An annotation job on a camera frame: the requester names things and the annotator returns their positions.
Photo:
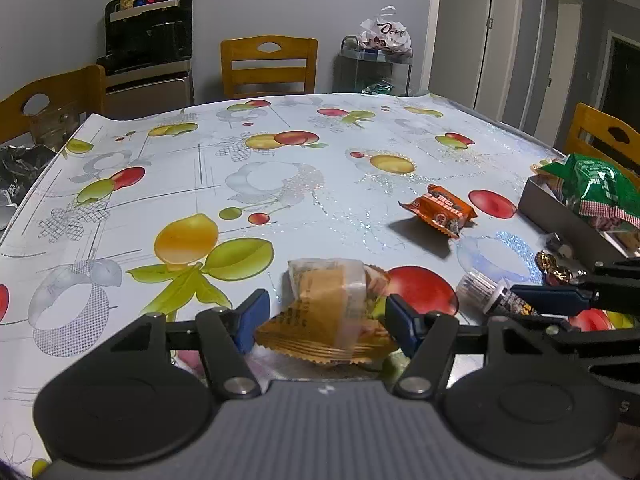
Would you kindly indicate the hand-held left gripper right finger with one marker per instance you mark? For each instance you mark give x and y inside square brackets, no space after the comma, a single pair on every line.
[405,322]

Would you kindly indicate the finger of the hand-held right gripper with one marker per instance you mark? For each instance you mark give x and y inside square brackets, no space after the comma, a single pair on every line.
[600,342]
[550,299]

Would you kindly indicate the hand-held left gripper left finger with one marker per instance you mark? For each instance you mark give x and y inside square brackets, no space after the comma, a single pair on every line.
[250,317]

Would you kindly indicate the silver candy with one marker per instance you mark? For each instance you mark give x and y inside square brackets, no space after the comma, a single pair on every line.
[562,249]

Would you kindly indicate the dark chocolate stick tube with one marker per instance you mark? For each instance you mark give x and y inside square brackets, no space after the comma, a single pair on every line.
[480,290]

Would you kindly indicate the clear yellow cake packet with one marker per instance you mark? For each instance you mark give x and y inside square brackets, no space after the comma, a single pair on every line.
[325,295]

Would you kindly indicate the grey cardboard box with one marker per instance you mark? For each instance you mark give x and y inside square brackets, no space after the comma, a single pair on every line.
[555,215]

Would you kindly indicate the small orange snack packet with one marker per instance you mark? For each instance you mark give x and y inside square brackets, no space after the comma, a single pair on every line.
[440,207]

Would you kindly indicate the green snack bag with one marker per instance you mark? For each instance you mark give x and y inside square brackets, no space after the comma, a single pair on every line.
[590,175]

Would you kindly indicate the fruit print tablecloth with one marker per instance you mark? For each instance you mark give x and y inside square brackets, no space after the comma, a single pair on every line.
[300,195]

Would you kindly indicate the wooden chair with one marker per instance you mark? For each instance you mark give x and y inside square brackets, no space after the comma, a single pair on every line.
[75,90]
[595,130]
[270,72]

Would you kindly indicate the green foil packets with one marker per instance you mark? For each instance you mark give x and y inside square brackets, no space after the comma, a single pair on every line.
[377,87]

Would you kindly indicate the metal trolley cart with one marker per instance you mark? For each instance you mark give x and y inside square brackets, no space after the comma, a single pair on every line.
[370,67]

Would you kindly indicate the glass bowl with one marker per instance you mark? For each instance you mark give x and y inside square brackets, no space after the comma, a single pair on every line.
[57,127]

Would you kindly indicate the black plastic bag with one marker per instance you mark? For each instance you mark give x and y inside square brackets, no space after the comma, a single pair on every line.
[22,170]

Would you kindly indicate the black silver water dispenser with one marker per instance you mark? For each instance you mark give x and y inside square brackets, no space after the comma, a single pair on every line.
[150,60]

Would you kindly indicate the white door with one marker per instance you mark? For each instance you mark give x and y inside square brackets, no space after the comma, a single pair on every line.
[465,35]

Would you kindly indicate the white plastic bag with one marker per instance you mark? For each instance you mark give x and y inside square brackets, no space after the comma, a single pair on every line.
[385,32]

